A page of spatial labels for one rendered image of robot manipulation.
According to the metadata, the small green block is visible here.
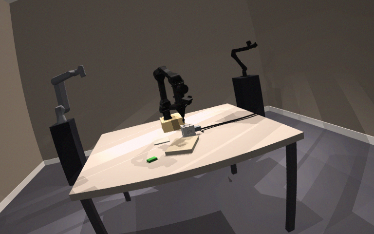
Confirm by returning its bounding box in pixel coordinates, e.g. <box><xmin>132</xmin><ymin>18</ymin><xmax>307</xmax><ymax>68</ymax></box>
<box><xmin>146</xmin><ymin>156</ymin><xmax>158</xmax><ymax>163</ymax></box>

